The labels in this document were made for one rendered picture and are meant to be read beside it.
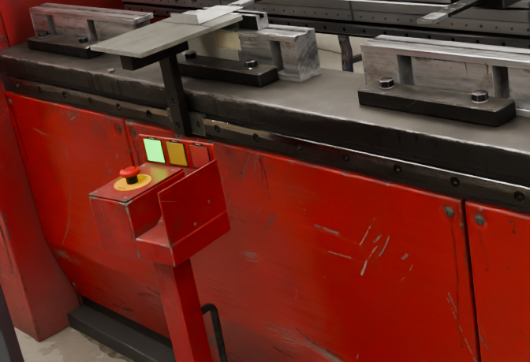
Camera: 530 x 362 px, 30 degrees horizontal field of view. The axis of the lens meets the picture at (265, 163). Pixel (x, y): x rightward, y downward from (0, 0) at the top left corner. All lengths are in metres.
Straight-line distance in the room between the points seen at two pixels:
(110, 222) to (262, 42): 0.48
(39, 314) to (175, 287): 1.17
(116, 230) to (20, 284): 1.15
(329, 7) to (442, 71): 0.57
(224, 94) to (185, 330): 0.47
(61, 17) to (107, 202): 0.90
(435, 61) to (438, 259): 0.34
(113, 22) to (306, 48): 0.64
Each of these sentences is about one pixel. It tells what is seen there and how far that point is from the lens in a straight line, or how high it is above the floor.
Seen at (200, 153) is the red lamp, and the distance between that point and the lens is 1.85.
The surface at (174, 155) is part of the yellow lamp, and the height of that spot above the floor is 0.81.
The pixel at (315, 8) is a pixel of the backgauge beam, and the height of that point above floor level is 0.94.
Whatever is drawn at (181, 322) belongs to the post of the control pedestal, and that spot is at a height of 0.50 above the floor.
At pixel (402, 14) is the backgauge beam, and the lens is 2.09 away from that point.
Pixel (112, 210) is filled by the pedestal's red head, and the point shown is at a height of 0.75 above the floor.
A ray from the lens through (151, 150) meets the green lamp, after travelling 1.95.
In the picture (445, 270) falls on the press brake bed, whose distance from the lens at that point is 1.72.
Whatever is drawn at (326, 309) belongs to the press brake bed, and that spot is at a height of 0.45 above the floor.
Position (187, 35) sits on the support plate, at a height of 1.00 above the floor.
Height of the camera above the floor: 1.46
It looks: 21 degrees down
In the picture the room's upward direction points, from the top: 10 degrees counter-clockwise
